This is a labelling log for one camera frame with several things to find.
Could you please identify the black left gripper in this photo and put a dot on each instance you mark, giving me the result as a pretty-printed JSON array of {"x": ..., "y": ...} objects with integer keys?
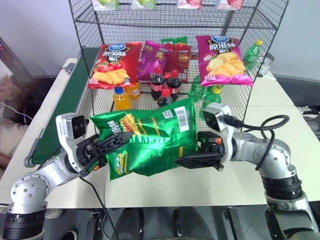
[{"x": 86, "y": 155}]

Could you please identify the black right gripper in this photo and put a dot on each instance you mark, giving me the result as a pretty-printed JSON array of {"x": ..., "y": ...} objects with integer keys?
[{"x": 212, "y": 146}]

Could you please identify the green chips bag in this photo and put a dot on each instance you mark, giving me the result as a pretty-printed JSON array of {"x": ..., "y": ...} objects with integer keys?
[{"x": 155, "y": 142}]

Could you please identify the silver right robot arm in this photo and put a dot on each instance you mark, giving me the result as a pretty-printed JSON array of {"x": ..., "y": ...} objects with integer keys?
[{"x": 275, "y": 155}]

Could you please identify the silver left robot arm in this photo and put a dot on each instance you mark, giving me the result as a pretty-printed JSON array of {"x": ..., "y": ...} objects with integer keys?
[{"x": 30, "y": 185}]

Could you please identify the green conveyor belt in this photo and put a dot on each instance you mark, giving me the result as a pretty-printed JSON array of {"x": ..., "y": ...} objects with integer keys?
[{"x": 65, "y": 110}]

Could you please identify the orange soda bottle blue cap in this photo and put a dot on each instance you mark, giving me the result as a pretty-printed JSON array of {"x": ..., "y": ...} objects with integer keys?
[{"x": 121, "y": 101}]

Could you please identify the green soda bottle yellow cap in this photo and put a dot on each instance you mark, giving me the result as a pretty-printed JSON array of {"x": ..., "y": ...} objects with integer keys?
[
  {"x": 212, "y": 98},
  {"x": 252, "y": 56}
]

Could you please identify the cola bottle red cap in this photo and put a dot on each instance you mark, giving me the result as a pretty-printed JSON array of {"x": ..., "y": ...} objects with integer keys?
[
  {"x": 164, "y": 100},
  {"x": 157, "y": 86},
  {"x": 174, "y": 87}
]

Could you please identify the red tomato chips bag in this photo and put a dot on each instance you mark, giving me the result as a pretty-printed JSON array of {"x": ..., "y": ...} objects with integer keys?
[{"x": 113, "y": 65}]

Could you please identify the purple snack bag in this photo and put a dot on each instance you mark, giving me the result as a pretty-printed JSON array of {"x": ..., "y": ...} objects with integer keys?
[{"x": 150, "y": 62}]

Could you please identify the magenta original chips bag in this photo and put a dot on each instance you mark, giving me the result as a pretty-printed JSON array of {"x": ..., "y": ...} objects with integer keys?
[{"x": 223, "y": 60}]

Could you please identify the red snack bag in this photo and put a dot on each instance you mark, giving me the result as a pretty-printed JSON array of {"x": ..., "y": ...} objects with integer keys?
[{"x": 178, "y": 58}]

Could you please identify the person in light clothes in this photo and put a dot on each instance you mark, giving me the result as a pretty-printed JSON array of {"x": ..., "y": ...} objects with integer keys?
[{"x": 10, "y": 135}]

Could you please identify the green snack bag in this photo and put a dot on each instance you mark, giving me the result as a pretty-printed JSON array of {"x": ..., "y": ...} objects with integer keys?
[{"x": 172, "y": 40}]

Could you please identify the green and white snack pack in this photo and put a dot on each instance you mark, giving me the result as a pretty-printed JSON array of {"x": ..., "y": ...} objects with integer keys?
[
  {"x": 106, "y": 3},
  {"x": 143, "y": 3}
]

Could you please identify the red and white snack pack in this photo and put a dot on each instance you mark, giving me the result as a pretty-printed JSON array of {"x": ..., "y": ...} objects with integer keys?
[
  {"x": 189, "y": 3},
  {"x": 230, "y": 3}
]

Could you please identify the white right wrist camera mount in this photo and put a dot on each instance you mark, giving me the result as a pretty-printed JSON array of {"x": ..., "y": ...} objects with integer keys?
[{"x": 221, "y": 117}]

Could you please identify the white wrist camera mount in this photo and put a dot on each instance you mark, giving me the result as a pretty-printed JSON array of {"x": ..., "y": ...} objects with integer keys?
[
  {"x": 65, "y": 130},
  {"x": 221, "y": 117}
]

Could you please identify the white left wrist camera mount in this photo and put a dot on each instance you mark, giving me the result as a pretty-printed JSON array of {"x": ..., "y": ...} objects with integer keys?
[{"x": 65, "y": 130}]

